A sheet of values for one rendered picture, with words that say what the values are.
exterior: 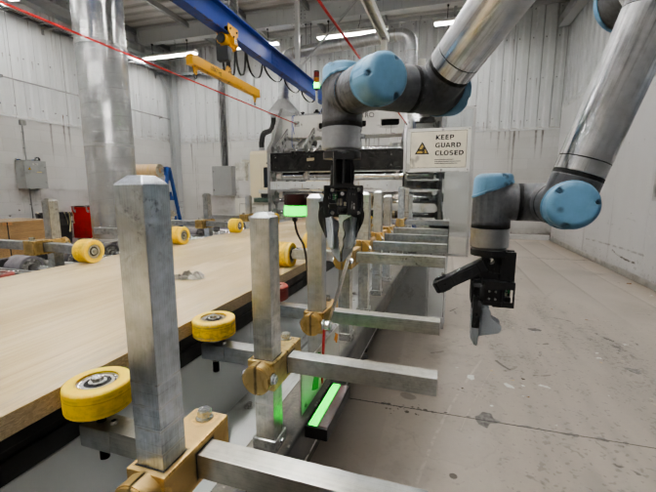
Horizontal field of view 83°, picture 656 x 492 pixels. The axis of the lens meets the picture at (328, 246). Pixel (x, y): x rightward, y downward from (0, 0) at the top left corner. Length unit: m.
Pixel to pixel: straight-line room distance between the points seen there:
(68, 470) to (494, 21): 0.85
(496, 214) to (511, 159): 8.68
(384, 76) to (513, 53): 9.29
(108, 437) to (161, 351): 0.19
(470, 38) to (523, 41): 9.33
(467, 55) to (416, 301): 2.85
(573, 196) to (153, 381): 0.61
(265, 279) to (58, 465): 0.37
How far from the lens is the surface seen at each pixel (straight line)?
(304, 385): 0.80
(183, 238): 1.80
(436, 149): 3.08
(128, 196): 0.40
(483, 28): 0.63
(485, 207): 0.80
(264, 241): 0.60
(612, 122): 0.71
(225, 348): 0.75
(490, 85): 9.69
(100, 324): 0.83
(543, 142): 9.62
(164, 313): 0.42
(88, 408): 0.56
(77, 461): 0.71
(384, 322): 0.88
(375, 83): 0.60
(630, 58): 0.73
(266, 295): 0.62
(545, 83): 9.83
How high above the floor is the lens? 1.15
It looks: 9 degrees down
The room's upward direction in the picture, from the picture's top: straight up
